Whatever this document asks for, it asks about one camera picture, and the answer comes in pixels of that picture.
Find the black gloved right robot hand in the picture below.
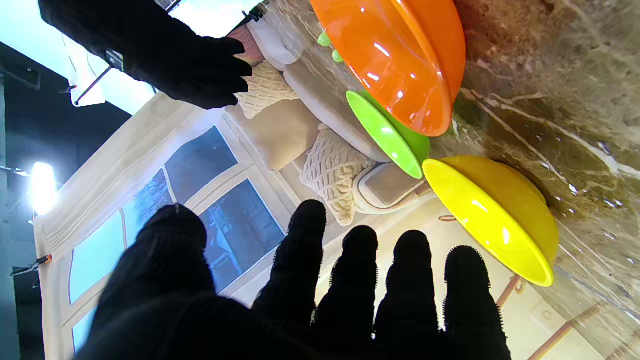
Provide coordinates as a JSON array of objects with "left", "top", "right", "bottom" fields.
[{"left": 38, "top": 0, "right": 253, "bottom": 110}]

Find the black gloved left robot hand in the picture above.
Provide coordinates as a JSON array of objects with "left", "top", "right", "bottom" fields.
[{"left": 75, "top": 200, "right": 512, "bottom": 360}]

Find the white framed window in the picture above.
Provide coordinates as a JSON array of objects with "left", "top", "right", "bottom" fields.
[{"left": 69, "top": 125, "right": 287, "bottom": 353}]

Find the beige knit cushion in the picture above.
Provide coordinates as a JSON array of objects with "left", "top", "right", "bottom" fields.
[
  {"left": 300, "top": 124, "right": 376, "bottom": 227},
  {"left": 234, "top": 60, "right": 300, "bottom": 120}
]

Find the beige sofa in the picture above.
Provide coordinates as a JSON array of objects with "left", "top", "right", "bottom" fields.
[{"left": 227, "top": 10, "right": 433, "bottom": 216}]

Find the bright studio light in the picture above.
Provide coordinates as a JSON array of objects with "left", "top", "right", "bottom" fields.
[{"left": 30, "top": 162, "right": 58, "bottom": 216}]

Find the orange plastic bowl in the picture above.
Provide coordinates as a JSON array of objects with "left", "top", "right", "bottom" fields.
[{"left": 310, "top": 0, "right": 467, "bottom": 137}]

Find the green plastic bowl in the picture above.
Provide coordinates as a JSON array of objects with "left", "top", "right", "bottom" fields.
[{"left": 346, "top": 89, "right": 432, "bottom": 180}]

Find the yellow plastic bowl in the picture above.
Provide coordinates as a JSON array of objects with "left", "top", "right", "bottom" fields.
[{"left": 422, "top": 155, "right": 560, "bottom": 288}]

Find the tripod floor lamp white shade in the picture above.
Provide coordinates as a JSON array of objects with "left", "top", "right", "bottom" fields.
[{"left": 497, "top": 272, "right": 640, "bottom": 360}]

